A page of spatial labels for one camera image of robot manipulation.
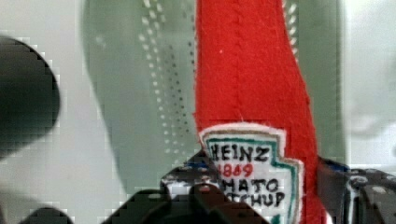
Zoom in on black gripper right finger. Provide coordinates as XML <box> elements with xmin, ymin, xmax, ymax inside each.
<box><xmin>317</xmin><ymin>158</ymin><xmax>396</xmax><ymax>224</ymax></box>

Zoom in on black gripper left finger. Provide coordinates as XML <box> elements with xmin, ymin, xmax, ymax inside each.
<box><xmin>102</xmin><ymin>151</ymin><xmax>269</xmax><ymax>224</ymax></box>

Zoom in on red felt ketchup bottle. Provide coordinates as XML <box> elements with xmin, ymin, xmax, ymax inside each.
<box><xmin>195</xmin><ymin>0</ymin><xmax>327</xmax><ymax>224</ymax></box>

